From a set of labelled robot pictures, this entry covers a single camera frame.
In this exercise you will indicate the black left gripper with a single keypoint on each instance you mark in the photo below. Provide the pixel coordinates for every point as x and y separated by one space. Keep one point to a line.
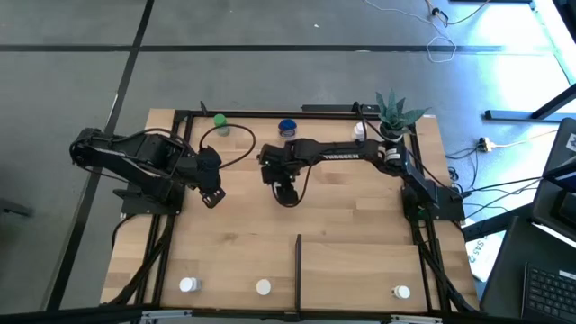
208 168

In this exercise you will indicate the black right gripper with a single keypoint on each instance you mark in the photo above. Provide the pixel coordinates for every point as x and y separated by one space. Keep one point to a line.
276 162

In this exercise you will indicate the blue-capped Tums bottle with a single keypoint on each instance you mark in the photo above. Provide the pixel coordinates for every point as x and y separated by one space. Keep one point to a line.
287 126

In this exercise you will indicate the white bottle barcode label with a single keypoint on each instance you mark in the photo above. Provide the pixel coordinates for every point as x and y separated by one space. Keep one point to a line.
187 284

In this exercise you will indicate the orange pill bottle white cap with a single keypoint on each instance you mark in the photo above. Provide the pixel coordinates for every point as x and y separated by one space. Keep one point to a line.
263 287

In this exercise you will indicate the white-capped red label bottle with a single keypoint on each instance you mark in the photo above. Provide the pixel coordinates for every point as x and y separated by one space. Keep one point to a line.
402 292

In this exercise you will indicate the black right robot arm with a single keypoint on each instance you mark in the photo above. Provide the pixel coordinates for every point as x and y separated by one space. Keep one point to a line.
342 155

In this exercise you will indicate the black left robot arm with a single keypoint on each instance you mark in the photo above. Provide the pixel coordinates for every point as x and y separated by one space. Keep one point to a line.
135 155

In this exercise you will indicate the green bottle green cap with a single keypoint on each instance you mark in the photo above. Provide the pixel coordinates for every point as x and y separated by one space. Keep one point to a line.
220 120

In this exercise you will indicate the black bar behind table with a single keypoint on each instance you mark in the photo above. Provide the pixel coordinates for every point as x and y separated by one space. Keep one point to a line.
328 108

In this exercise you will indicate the white bottle blue label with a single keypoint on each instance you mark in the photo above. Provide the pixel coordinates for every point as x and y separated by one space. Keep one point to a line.
358 132

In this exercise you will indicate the green plant in white pot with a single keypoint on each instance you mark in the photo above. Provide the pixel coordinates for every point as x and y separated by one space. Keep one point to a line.
393 118

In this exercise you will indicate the black floor object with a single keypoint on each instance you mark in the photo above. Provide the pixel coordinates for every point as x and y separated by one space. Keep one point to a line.
13 208

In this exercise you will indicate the white power strip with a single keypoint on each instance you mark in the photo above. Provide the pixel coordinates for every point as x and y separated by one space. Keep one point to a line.
485 145

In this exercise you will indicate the black desk leg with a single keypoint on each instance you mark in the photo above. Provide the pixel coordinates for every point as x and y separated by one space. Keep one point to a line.
508 115

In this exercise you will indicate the dark grey desk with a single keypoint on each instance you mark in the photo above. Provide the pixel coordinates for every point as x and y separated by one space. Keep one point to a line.
508 270

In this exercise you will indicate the black laptop keyboard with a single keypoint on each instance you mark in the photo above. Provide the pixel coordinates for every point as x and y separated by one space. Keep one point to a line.
549 292

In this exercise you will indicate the black table frame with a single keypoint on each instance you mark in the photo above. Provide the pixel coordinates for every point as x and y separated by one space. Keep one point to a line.
270 114

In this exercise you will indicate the black frame bracket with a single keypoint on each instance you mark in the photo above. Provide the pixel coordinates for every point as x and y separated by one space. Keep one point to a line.
357 107
203 109

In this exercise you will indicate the silver aluminium bracket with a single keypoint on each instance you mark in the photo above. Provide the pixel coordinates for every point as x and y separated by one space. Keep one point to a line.
414 319
166 315

